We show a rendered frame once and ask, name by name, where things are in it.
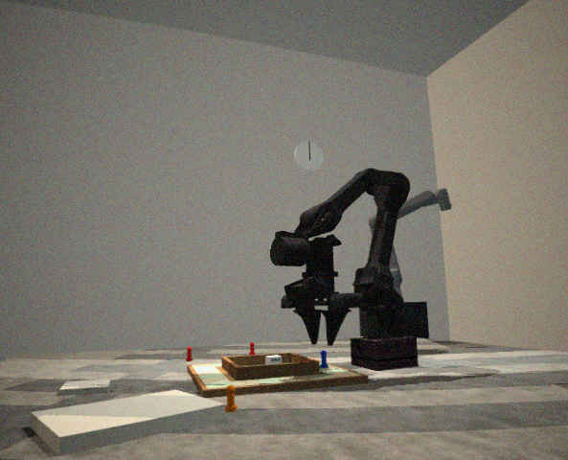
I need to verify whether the orange pawn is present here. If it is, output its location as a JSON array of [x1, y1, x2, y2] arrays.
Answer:
[[225, 385, 237, 412]]

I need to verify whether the square ring of arrow squares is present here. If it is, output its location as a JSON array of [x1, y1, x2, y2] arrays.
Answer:
[[187, 363, 369, 398]]

